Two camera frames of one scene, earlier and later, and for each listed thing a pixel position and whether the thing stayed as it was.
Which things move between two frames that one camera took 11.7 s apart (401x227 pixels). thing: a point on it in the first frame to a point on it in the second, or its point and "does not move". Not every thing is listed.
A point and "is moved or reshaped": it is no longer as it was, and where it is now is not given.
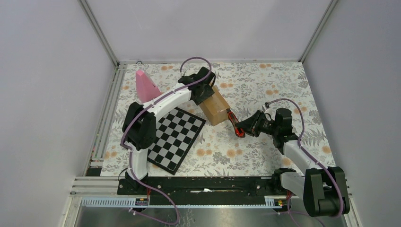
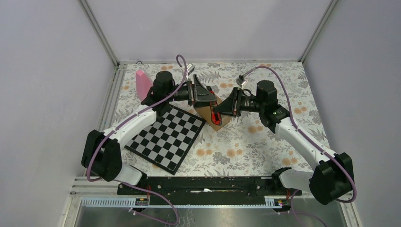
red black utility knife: [240, 131] to [216, 117]
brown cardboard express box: [215, 108] is moved or reshaped
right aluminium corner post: [318, 30] does not move
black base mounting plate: [219, 191] does not move
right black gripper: [251, 125] to [231, 106]
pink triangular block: [146, 90] does not move
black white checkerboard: [176, 132] does not move
